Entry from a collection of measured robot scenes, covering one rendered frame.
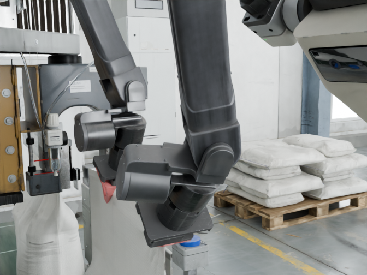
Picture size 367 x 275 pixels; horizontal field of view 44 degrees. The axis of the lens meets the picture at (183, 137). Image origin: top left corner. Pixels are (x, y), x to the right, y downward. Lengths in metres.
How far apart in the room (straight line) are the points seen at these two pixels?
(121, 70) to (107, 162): 0.19
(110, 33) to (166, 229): 0.37
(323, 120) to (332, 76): 5.91
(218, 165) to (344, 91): 0.49
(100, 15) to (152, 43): 4.20
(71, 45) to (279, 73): 5.65
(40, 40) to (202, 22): 0.73
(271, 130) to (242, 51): 1.23
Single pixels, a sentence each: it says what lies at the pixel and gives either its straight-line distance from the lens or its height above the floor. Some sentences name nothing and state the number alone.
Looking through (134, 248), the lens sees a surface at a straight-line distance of 0.85.
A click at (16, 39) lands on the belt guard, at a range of 1.09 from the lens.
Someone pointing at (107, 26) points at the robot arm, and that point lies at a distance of 0.84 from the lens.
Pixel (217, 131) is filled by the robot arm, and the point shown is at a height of 1.26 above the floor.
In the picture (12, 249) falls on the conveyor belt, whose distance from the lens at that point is 2.65.
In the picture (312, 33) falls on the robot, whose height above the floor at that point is 1.39.
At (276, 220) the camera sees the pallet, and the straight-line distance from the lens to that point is 3.85.
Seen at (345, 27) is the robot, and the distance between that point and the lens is 0.86.
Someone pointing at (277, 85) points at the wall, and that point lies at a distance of 6.72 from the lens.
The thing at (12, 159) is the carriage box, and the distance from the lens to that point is 1.20.
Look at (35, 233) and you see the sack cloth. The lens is 1.54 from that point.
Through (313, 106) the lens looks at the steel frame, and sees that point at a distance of 7.00.
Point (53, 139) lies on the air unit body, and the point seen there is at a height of 1.16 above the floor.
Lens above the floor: 1.33
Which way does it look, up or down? 9 degrees down
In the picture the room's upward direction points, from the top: 1 degrees counter-clockwise
